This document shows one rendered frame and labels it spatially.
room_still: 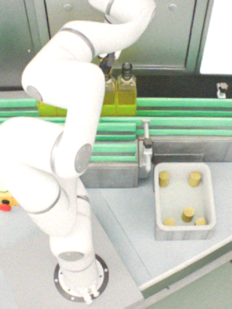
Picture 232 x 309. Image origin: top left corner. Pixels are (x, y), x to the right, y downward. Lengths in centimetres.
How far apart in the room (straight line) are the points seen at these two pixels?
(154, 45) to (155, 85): 22
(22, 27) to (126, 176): 54
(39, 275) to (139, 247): 31
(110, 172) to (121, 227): 17
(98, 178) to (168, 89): 39
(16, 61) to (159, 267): 78
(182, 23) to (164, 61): 16
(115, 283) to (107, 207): 26
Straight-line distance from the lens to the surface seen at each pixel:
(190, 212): 132
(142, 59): 135
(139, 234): 134
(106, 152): 126
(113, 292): 123
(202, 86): 151
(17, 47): 139
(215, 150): 143
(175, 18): 124
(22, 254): 130
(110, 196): 140
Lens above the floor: 199
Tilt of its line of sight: 57 degrees down
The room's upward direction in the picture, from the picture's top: straight up
